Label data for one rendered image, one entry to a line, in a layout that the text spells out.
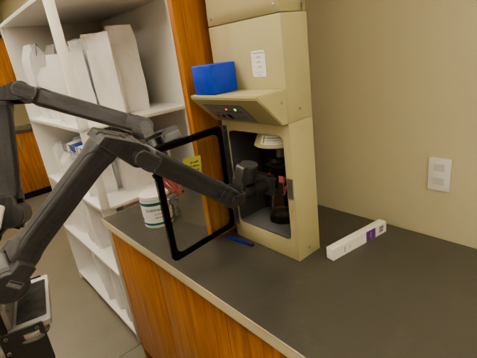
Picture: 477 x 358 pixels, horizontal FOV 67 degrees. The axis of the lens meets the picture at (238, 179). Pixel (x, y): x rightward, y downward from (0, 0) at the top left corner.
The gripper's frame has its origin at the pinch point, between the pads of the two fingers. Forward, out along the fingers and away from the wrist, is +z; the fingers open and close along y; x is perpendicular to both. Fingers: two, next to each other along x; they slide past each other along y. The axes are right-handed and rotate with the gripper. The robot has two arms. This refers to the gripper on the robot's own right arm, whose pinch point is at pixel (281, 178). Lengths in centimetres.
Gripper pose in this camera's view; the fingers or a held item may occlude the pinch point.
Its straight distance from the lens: 131.5
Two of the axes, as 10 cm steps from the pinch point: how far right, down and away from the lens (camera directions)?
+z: 7.5, -2.3, 6.2
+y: -6.6, -1.6, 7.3
